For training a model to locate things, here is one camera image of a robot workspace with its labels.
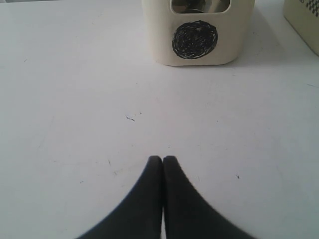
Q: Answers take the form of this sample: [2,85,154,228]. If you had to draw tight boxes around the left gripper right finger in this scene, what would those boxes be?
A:
[163,156,253,239]

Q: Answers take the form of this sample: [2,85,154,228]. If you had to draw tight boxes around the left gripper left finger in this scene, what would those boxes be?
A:
[79,156,163,239]

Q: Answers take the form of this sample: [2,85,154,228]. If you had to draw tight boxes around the steel mug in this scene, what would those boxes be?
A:
[171,0,231,13]

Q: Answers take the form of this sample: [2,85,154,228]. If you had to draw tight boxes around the cream bin with circle mark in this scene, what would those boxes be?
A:
[142,0,255,66]

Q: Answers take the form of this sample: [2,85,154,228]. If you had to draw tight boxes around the cream bin with triangle mark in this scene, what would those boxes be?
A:
[283,0,319,55]

